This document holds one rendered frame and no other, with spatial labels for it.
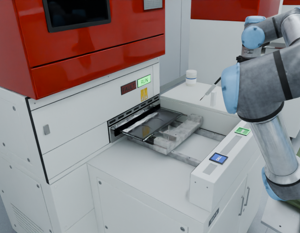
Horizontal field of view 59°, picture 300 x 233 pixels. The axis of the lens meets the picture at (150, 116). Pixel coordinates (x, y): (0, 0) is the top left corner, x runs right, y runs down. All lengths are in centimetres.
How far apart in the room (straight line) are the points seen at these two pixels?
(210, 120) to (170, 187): 53
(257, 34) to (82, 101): 74
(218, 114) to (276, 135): 75
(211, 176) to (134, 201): 39
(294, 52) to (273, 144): 26
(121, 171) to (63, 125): 33
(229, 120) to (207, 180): 57
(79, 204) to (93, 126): 40
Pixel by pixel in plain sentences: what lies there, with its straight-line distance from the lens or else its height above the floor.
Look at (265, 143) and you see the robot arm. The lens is 78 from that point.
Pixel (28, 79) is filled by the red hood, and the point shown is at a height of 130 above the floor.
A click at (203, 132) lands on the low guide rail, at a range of 149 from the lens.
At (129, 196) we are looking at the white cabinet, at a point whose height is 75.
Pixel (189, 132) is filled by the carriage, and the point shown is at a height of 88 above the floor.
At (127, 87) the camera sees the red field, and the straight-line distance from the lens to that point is 139.
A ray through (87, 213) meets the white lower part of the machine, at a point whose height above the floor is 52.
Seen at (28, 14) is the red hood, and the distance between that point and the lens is 97.
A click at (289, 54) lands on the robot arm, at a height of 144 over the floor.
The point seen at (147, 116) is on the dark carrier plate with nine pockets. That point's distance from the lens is 152.
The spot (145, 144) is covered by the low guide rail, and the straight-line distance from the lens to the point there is 138.
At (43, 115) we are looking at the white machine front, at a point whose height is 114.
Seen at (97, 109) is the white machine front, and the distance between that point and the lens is 127.
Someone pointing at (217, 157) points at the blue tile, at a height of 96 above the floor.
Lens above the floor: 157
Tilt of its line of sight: 26 degrees down
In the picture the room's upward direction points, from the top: 2 degrees counter-clockwise
